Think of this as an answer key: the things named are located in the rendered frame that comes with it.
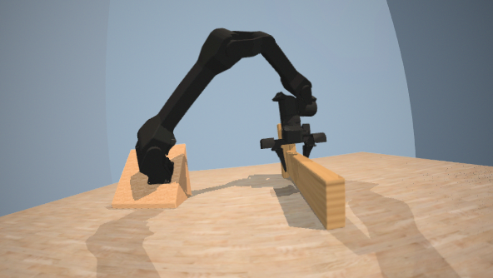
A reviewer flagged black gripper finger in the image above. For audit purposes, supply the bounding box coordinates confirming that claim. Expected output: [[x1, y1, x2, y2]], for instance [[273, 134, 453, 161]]
[[302, 145, 316, 158], [271, 148, 286, 172]]

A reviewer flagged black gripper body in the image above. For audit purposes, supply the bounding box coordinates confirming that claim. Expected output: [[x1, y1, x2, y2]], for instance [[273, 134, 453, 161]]
[[260, 115, 326, 149]]

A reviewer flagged wooden post with slot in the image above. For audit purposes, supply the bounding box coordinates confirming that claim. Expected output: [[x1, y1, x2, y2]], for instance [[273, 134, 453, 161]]
[[277, 123, 296, 178]]

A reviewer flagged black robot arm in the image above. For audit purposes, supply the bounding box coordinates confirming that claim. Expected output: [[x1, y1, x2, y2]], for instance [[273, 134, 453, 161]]
[[135, 27, 317, 185]]

